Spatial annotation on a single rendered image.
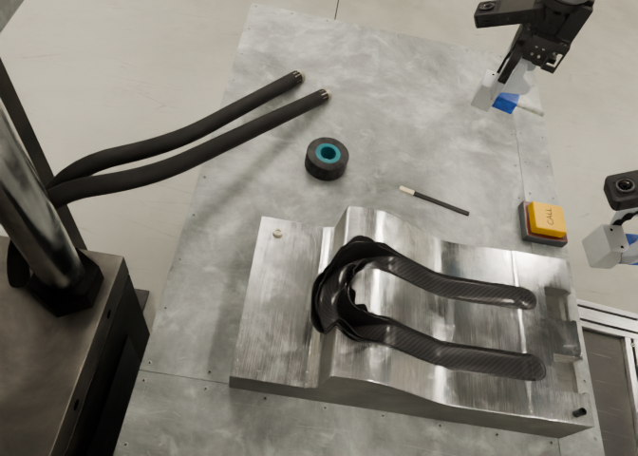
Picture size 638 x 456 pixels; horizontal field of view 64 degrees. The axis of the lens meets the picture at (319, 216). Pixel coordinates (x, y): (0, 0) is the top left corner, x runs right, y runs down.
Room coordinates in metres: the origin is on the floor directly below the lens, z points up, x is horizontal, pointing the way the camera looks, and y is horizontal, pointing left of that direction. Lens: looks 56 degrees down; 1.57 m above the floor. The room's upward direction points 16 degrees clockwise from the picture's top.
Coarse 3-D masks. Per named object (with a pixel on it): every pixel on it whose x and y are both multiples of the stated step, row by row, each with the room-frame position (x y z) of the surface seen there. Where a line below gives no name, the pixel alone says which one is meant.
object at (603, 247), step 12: (600, 228) 0.54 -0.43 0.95; (612, 228) 0.54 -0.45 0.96; (588, 240) 0.53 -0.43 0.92; (600, 240) 0.52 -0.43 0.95; (612, 240) 0.51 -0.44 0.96; (624, 240) 0.52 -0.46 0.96; (636, 240) 0.54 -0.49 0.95; (588, 252) 0.52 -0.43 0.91; (600, 252) 0.50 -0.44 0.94; (612, 252) 0.49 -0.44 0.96; (600, 264) 0.50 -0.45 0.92; (612, 264) 0.50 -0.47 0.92; (636, 264) 0.51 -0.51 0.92
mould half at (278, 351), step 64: (256, 256) 0.37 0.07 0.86; (320, 256) 0.40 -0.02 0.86; (448, 256) 0.45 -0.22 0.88; (512, 256) 0.48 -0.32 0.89; (256, 320) 0.27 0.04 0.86; (448, 320) 0.34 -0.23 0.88; (512, 320) 0.37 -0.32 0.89; (256, 384) 0.19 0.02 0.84; (320, 384) 0.20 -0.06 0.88; (384, 384) 0.21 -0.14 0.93; (448, 384) 0.25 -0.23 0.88; (512, 384) 0.28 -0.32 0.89
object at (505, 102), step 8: (488, 72) 0.83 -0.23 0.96; (496, 72) 0.83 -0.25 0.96; (488, 80) 0.81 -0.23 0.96; (480, 88) 0.79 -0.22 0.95; (488, 88) 0.79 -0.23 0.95; (480, 96) 0.79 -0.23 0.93; (488, 96) 0.79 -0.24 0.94; (504, 96) 0.79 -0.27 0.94; (512, 96) 0.80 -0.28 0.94; (472, 104) 0.79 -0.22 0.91; (480, 104) 0.79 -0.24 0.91; (488, 104) 0.78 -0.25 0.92; (496, 104) 0.79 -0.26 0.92; (504, 104) 0.78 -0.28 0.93; (512, 104) 0.78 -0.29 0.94; (520, 104) 0.79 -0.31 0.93; (528, 104) 0.80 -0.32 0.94; (536, 112) 0.79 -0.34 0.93; (544, 112) 0.79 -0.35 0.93
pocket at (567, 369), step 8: (560, 360) 0.34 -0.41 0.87; (568, 360) 0.34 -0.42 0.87; (576, 360) 0.34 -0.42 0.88; (560, 368) 0.33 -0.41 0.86; (568, 368) 0.33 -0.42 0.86; (576, 368) 0.33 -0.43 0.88; (560, 376) 0.32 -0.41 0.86; (568, 376) 0.32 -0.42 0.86; (576, 376) 0.32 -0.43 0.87; (560, 384) 0.31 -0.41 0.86; (568, 384) 0.31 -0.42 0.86; (576, 384) 0.31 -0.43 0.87; (576, 392) 0.30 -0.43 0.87; (584, 392) 0.29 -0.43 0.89
